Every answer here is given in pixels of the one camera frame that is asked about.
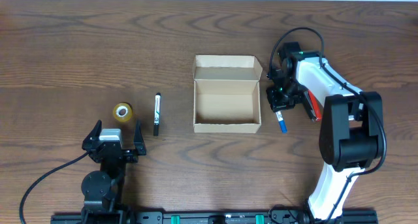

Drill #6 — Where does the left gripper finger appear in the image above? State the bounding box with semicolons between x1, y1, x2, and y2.
82;120;102;150
133;120;146;155

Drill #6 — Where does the blue whiteboard marker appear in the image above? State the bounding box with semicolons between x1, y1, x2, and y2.
276;111;287;134

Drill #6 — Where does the red stapler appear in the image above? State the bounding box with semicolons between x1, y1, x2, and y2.
303;90;322;121

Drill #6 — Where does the green black whiteboard marker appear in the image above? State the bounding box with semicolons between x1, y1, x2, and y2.
153;93;161;136

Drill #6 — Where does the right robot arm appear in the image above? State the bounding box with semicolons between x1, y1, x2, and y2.
266;42;387;223

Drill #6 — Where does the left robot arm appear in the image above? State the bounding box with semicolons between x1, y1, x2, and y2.
81;121;146;223

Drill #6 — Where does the yellow tape roll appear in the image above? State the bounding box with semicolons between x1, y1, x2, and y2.
112;103;133;123

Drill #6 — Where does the open cardboard box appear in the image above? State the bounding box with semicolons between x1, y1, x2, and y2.
193;55;263;133

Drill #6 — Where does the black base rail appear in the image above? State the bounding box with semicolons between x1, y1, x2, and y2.
50;209;379;224

